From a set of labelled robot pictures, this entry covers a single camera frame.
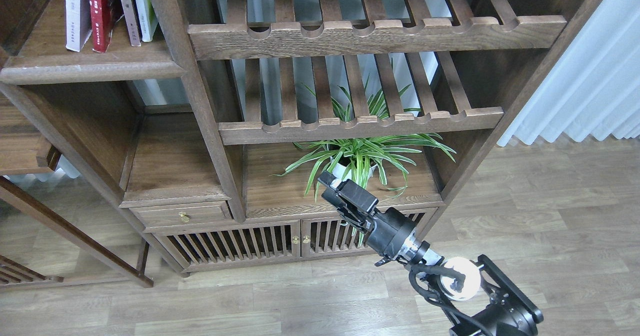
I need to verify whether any white pleated curtain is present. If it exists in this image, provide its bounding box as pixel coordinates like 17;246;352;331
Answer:
497;0;640;146

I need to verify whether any red rescue guide book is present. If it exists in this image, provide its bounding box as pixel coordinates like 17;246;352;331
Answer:
89;0;123;52

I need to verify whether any white green upright book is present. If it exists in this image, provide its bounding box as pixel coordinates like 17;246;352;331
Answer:
135;0;159;42

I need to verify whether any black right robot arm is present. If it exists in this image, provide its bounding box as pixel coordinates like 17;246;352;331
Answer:
318;172;544;336

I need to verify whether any pale lilac white book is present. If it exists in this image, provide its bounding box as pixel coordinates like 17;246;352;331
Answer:
65;0;92;52

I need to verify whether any white plant pot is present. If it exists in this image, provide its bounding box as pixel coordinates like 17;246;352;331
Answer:
332;158;377;189

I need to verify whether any brass drawer knob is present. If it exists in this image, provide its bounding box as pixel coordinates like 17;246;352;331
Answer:
178;212;191;224

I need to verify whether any green spider plant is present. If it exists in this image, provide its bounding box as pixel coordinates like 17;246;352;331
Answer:
272;74;457;247

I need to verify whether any dark wooden bookshelf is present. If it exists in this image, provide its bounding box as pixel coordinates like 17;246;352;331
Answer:
1;0;603;275

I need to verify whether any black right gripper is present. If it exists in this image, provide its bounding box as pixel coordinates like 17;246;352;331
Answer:
317;171;418;263

